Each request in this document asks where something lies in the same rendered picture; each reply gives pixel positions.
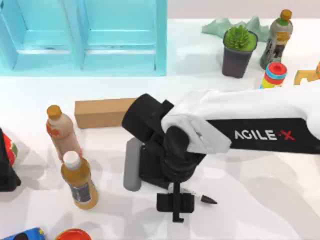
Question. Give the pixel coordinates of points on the orange bottle with white cap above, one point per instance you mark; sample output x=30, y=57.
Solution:
x=80, y=182

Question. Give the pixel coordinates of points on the red bowl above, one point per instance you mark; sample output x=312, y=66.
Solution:
x=73, y=232

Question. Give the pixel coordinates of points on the brown cardboard box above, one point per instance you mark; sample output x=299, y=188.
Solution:
x=100, y=112

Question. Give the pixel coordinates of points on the pink bottle with orange cap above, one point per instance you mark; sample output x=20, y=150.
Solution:
x=61, y=130

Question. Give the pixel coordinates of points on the blue packet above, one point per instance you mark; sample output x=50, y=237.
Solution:
x=27, y=232

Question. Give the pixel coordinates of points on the green succulent in dark pot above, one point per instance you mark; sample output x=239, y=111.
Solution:
x=236, y=57

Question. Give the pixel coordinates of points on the stack of coloured rings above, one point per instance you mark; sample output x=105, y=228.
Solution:
x=273, y=76

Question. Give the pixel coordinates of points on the red and green can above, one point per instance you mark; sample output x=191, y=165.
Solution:
x=12, y=150

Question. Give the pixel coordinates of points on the light blue rack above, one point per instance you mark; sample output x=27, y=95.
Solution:
x=120, y=37

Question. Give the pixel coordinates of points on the orange yellow block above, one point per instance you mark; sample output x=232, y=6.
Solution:
x=300, y=76

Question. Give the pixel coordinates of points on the pale green crumpled cloth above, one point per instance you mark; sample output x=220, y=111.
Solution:
x=216, y=28

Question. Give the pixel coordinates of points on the green bottle with orange cap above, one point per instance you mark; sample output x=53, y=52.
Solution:
x=276, y=42

